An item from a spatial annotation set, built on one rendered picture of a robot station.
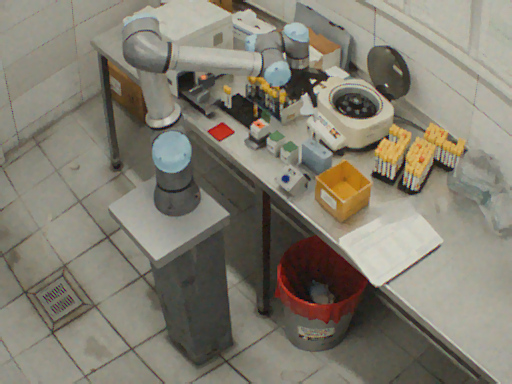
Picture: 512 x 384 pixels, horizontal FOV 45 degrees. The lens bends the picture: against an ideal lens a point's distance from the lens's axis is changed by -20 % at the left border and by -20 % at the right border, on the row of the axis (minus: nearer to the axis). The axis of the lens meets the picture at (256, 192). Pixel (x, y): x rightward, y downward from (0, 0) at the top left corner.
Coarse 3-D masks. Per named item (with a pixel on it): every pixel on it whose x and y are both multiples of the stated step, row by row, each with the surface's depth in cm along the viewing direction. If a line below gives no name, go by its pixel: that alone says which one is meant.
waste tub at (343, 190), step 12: (336, 168) 237; (348, 168) 239; (324, 180) 237; (336, 180) 242; (348, 180) 243; (360, 180) 236; (324, 192) 233; (336, 192) 241; (348, 192) 241; (360, 192) 230; (324, 204) 236; (336, 204) 230; (348, 204) 229; (360, 204) 234; (336, 216) 234; (348, 216) 234
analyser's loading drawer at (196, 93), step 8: (184, 80) 276; (184, 88) 273; (192, 88) 272; (200, 88) 269; (192, 96) 268; (200, 96) 265; (208, 96) 268; (200, 104) 266; (208, 104) 264; (216, 104) 265; (208, 112) 265
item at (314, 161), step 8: (304, 144) 243; (312, 144) 243; (320, 144) 242; (304, 152) 245; (312, 152) 241; (320, 152) 240; (328, 152) 240; (304, 160) 248; (312, 160) 244; (320, 160) 240; (328, 160) 241; (304, 168) 248; (312, 168) 246; (320, 168) 243; (328, 168) 243; (312, 176) 246
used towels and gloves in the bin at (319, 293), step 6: (318, 282) 297; (306, 288) 297; (312, 288) 296; (318, 288) 295; (324, 288) 295; (312, 294) 294; (318, 294) 294; (324, 294) 294; (330, 294) 296; (312, 300) 294; (318, 300) 292; (324, 300) 291; (330, 300) 291
